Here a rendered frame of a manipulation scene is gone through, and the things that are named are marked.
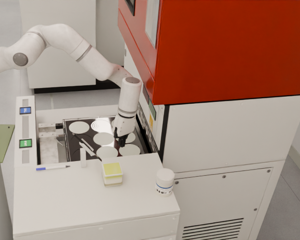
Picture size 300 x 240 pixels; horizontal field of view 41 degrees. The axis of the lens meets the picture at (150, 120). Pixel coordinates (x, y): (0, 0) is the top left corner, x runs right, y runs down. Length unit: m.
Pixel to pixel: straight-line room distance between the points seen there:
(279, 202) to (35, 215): 2.04
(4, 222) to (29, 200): 0.91
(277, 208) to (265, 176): 0.92
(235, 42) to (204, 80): 0.19
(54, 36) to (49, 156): 0.59
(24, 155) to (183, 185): 0.77
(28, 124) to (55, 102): 1.88
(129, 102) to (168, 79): 0.20
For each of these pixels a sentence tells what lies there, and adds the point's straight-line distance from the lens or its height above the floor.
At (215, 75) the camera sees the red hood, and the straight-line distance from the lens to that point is 1.68.
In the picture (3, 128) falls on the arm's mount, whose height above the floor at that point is 0.84.
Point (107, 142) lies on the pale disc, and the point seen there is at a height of 0.90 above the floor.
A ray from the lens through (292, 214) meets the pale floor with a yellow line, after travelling 3.13.
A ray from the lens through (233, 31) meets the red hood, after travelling 1.62.
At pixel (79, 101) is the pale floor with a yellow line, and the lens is 3.88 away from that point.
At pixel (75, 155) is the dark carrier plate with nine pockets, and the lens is 1.90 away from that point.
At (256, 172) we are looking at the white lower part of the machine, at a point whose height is 0.76.
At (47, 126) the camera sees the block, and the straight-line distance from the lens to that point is 2.07.
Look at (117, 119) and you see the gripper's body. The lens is 1.75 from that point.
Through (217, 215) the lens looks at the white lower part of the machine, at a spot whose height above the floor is 0.46.
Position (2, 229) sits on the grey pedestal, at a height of 0.20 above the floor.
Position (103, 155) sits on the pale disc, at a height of 0.90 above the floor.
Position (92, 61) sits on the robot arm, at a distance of 1.63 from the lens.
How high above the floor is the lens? 2.15
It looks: 36 degrees down
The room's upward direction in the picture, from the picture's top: 6 degrees clockwise
